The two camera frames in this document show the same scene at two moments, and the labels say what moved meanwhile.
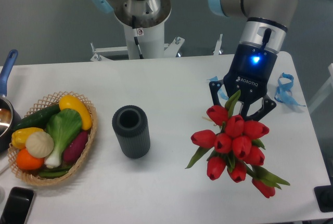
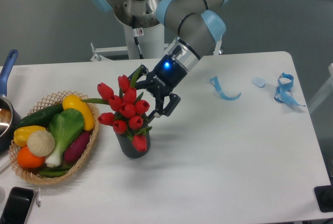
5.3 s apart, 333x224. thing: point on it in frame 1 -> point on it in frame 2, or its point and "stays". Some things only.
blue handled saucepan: x=10 y=121 stays
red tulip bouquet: x=234 y=147 -> x=130 y=111
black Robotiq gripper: x=250 y=71 -> x=162 y=80
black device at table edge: x=324 y=196 stays
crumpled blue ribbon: x=283 y=92 stays
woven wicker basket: x=51 y=140 stays
